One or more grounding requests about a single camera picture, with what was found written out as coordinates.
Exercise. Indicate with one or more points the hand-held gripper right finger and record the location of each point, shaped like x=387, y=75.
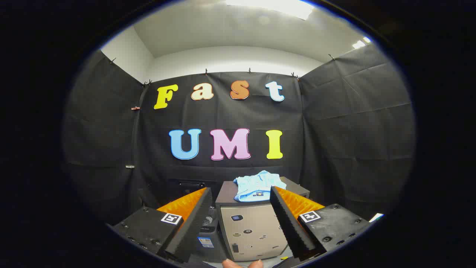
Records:
x=290, y=223

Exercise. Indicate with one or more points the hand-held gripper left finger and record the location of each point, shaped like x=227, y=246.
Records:
x=193, y=223

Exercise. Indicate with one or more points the dark grey washing machine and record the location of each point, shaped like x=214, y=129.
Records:
x=208, y=232

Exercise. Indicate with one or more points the light blue shirt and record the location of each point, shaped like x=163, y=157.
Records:
x=256, y=188

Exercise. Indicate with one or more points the grey cabinet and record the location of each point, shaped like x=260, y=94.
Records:
x=253, y=230

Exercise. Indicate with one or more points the black backdrop cloth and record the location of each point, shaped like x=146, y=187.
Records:
x=327, y=130

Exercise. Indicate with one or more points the small ceiling light panel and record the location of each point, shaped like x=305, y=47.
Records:
x=361, y=42

